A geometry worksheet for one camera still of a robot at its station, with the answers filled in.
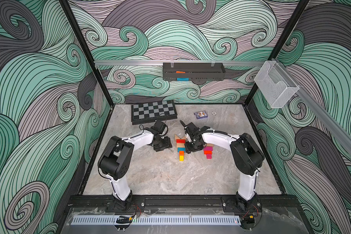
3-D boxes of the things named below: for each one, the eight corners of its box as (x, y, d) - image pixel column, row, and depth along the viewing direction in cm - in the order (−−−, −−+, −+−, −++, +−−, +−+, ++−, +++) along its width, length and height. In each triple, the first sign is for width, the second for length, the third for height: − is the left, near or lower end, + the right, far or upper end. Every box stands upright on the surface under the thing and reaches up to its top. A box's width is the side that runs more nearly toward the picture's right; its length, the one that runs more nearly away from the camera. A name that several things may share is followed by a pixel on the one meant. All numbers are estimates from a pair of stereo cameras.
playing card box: (196, 119, 113) (196, 117, 111) (193, 114, 117) (194, 112, 115) (207, 117, 114) (208, 115, 113) (204, 112, 118) (205, 110, 116)
